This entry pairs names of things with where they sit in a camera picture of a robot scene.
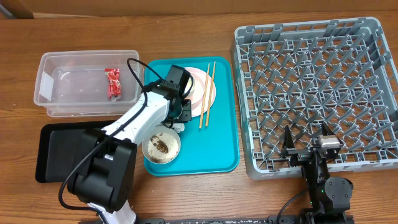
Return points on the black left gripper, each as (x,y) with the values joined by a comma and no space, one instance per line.
(186,115)

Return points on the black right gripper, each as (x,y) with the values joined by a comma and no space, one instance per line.
(305,154)

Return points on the white napkin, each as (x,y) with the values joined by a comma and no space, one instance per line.
(178,127)

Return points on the grey small bowl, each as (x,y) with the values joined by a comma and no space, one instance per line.
(158,129)

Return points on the red snack wrapper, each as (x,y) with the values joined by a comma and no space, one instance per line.
(114,86)

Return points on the cream white cup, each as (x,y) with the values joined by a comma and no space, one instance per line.
(189,87)

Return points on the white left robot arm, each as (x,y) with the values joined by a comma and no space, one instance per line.
(103,173)

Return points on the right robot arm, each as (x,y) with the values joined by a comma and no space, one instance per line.
(329,196)

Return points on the grey dishwasher rack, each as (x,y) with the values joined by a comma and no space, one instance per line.
(304,74)

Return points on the pink plate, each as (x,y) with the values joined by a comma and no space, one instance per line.
(198,90)

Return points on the right wooden chopstick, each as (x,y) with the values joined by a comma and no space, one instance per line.
(210,95)

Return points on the wooden chopstick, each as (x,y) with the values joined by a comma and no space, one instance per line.
(210,95)
(204,96)

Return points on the brown food scrap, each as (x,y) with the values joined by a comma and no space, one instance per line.
(159,144)

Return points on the teal plastic tray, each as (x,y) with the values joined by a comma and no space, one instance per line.
(210,149)

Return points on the left wooden chopstick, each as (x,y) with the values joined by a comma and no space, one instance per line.
(204,96)

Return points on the clear plastic bin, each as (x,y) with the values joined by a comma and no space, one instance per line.
(74,83)

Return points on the black plastic tray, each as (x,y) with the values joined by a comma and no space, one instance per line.
(58,146)

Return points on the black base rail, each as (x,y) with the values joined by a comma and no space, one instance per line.
(285,219)

